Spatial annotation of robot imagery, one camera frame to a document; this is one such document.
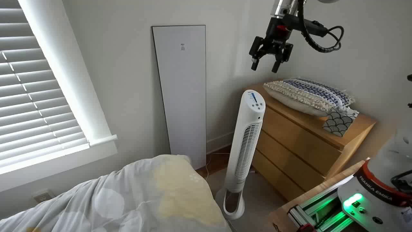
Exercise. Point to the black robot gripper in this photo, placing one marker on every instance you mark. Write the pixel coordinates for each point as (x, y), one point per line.
(280, 31)

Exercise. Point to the blue striped tasselled pillow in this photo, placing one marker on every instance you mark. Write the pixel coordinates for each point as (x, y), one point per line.
(306, 97)

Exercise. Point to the grey scale-patterned pillow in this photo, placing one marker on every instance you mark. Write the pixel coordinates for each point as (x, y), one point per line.
(338, 123)

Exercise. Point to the white bed duvet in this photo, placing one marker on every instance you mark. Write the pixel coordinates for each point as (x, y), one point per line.
(85, 206)

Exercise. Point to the white tower fan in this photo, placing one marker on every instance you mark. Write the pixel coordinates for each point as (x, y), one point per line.
(244, 146)

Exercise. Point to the white leaning panel board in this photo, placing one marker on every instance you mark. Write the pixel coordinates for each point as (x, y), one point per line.
(181, 94)

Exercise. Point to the wooden drawer dresser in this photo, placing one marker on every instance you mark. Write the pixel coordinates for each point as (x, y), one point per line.
(296, 150)

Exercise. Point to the white window blinds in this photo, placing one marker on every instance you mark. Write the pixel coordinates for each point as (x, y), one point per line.
(29, 98)

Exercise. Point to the aluminium stand rail frame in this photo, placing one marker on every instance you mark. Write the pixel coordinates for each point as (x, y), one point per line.
(316, 210)

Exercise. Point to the white window frame sill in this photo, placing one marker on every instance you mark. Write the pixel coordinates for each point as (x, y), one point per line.
(68, 81)

